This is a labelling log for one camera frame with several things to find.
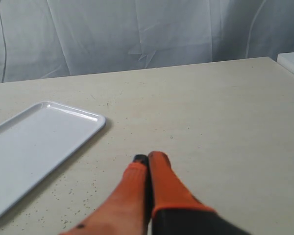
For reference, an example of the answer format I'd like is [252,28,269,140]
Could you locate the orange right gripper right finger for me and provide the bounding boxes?
[148,151,247,235]

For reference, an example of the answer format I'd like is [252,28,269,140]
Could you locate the white backdrop curtain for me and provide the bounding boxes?
[0,0,294,83]

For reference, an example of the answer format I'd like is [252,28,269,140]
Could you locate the white rectangular plastic tray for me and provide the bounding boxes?
[0,101,106,217]

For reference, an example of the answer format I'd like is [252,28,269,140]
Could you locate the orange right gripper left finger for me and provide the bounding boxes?
[63,154,148,235]

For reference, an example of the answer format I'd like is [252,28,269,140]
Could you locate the white side table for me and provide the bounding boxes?
[277,52,294,74]

